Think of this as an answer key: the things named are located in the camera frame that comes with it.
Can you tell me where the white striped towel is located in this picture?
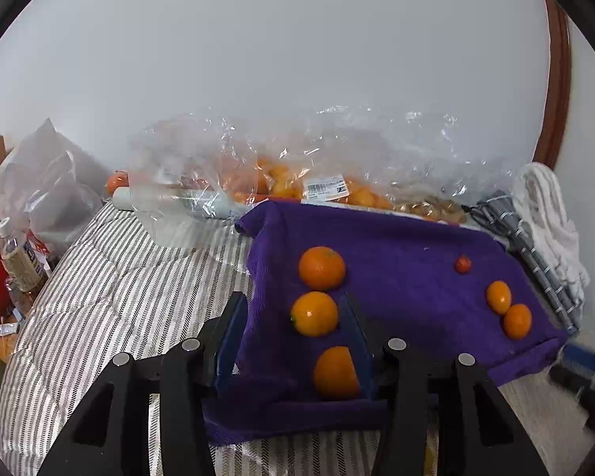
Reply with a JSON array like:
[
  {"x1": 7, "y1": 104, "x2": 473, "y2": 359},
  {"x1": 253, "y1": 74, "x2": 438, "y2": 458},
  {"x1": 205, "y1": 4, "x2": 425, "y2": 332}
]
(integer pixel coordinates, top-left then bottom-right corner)
[{"x1": 512, "y1": 163, "x2": 591, "y2": 328}]

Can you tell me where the grey checkered cloth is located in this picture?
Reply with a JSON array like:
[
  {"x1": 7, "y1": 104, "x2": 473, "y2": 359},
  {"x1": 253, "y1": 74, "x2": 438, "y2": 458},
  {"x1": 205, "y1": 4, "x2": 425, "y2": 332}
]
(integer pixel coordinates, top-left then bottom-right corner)
[{"x1": 476, "y1": 189, "x2": 583, "y2": 335}]

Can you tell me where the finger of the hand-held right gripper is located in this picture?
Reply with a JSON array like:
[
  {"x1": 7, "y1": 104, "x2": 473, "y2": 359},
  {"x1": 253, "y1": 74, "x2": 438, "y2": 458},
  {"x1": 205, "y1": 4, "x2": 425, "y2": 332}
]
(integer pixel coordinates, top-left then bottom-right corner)
[
  {"x1": 549, "y1": 364, "x2": 595, "y2": 400},
  {"x1": 561, "y1": 343, "x2": 595, "y2": 375}
]

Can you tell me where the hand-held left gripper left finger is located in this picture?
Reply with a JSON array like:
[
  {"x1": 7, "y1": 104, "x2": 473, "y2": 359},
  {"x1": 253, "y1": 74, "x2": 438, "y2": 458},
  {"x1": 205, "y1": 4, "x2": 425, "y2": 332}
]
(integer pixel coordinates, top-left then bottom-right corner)
[{"x1": 37, "y1": 292, "x2": 249, "y2": 476}]

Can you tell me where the purple towel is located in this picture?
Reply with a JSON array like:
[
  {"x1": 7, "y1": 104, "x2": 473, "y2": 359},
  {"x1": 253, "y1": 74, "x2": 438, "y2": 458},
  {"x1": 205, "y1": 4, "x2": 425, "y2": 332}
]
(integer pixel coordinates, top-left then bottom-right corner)
[{"x1": 202, "y1": 200, "x2": 568, "y2": 447}]

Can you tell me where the wooden nightstand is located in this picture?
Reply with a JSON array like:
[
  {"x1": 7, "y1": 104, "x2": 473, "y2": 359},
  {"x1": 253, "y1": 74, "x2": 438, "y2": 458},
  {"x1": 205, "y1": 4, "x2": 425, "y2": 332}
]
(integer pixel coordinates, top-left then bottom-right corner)
[{"x1": 0, "y1": 307, "x2": 31, "y2": 364}]

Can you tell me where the pile of bagged oranges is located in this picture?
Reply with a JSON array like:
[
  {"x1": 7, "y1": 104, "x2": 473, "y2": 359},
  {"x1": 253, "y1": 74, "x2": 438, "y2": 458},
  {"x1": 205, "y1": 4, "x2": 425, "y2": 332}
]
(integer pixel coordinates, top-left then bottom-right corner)
[{"x1": 228, "y1": 156, "x2": 395, "y2": 210}]

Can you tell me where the crumpled clear plastic bag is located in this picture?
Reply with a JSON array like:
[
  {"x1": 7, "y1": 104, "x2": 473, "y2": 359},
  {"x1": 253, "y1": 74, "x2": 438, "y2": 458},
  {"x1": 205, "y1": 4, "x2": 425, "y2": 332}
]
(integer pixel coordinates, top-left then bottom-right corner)
[{"x1": 128, "y1": 106, "x2": 288, "y2": 250}]

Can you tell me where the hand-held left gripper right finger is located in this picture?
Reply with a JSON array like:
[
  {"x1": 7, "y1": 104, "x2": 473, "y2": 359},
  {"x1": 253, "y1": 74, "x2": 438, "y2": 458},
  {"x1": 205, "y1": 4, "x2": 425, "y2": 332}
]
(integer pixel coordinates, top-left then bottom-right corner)
[{"x1": 340, "y1": 292, "x2": 549, "y2": 476}]

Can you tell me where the large orange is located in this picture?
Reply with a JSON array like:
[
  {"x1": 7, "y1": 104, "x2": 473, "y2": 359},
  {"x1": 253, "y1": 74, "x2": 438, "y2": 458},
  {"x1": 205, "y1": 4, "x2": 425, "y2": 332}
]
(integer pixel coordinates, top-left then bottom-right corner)
[
  {"x1": 313, "y1": 346, "x2": 362, "y2": 401},
  {"x1": 298, "y1": 246, "x2": 347, "y2": 291},
  {"x1": 290, "y1": 292, "x2": 339, "y2": 337}
]

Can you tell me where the white plastic bag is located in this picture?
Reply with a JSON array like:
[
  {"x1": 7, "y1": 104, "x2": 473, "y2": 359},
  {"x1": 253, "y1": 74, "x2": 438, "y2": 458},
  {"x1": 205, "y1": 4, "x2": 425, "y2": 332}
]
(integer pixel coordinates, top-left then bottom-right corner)
[{"x1": 0, "y1": 118, "x2": 111, "y2": 259}]

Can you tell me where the orange-red persimmon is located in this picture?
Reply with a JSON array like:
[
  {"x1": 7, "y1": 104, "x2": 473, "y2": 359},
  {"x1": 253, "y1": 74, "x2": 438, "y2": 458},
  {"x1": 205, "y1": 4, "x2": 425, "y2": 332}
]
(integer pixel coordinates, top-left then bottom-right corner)
[{"x1": 105, "y1": 171, "x2": 131, "y2": 195}]

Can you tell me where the clear plastic bottle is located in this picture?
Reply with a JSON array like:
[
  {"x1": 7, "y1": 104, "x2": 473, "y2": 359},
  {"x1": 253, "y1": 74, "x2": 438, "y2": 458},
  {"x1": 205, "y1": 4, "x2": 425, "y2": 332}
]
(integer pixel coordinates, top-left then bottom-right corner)
[{"x1": 0, "y1": 218, "x2": 48, "y2": 292}]

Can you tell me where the clear plastic bag with label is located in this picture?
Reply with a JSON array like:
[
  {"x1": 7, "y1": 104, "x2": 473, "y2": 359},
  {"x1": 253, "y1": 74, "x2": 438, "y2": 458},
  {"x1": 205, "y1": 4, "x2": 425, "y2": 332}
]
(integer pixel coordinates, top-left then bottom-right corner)
[{"x1": 258, "y1": 104, "x2": 526, "y2": 220}]

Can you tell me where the white cylinder tube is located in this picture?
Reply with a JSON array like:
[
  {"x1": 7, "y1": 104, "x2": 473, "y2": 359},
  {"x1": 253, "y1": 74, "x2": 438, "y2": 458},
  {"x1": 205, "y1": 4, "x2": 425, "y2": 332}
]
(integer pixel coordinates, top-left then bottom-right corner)
[{"x1": 111, "y1": 186, "x2": 242, "y2": 220}]

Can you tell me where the small orange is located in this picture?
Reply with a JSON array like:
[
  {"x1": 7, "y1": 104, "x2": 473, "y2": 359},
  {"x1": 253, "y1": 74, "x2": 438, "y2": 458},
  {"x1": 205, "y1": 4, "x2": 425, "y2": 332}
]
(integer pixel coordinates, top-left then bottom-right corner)
[
  {"x1": 486, "y1": 280, "x2": 512, "y2": 315},
  {"x1": 503, "y1": 303, "x2": 533, "y2": 340}
]

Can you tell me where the pile of longans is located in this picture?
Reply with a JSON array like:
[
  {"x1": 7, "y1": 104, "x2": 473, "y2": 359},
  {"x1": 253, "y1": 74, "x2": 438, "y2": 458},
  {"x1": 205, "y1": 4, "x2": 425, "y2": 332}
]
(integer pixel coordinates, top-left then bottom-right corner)
[{"x1": 394, "y1": 197, "x2": 469, "y2": 224}]

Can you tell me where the brown wooden door frame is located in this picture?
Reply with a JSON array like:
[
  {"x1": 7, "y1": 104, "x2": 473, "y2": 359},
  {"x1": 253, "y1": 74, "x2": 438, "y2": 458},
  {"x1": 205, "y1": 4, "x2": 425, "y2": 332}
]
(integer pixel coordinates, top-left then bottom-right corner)
[{"x1": 532, "y1": 0, "x2": 572, "y2": 169}]

